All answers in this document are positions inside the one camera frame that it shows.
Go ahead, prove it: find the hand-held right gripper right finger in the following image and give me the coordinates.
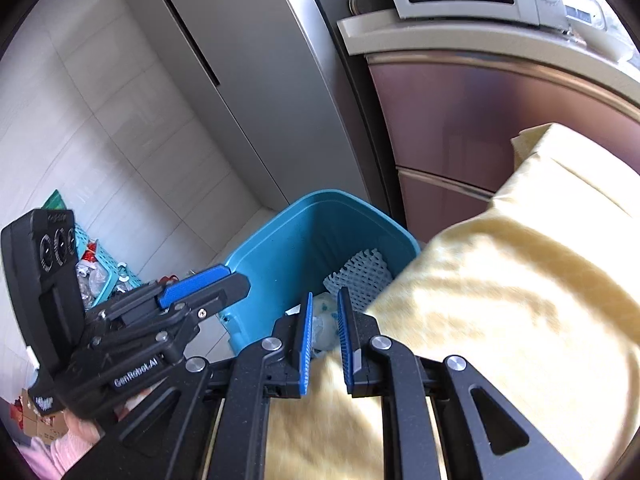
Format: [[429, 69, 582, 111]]
[[337, 287, 583, 480]]

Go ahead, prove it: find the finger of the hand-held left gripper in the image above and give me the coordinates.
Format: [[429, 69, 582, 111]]
[[85, 264, 251, 333], [75, 307, 203, 361]]

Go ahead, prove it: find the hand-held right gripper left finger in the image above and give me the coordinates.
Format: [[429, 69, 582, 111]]
[[62, 294, 315, 480]]

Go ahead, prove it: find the white tissue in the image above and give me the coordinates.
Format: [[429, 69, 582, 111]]
[[310, 292, 342, 351]]

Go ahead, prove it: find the blue plastic bin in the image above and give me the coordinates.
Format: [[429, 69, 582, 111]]
[[218, 189, 422, 361]]

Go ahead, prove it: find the person's left forearm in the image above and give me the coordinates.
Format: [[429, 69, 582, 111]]
[[20, 405, 121, 480]]

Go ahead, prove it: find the crumpled clear plastic bag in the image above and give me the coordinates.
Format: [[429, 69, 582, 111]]
[[75, 260, 113, 308]]

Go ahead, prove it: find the white foam fruit net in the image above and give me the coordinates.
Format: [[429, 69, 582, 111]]
[[322, 249, 393, 311]]

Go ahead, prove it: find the teal plastic basket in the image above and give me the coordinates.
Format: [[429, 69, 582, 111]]
[[72, 225, 143, 311]]

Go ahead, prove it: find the green packaging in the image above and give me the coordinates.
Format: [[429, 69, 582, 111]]
[[41, 189, 76, 213]]

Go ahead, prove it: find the cardboard box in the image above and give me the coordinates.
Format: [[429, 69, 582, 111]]
[[10, 400, 66, 446]]

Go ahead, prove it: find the yellow tablecloth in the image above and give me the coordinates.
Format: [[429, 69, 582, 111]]
[[265, 122, 640, 480]]

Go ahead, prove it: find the grey refrigerator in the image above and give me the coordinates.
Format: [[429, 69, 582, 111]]
[[117, 0, 396, 221]]

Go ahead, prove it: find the maroon kitchen cabinet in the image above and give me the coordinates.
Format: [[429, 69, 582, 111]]
[[365, 50, 640, 243]]

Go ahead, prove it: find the white kitchen countertop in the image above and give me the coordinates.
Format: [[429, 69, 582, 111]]
[[336, 7, 640, 123]]

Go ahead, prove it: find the clear plastic container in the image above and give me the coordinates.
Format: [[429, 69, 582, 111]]
[[565, 0, 608, 33]]

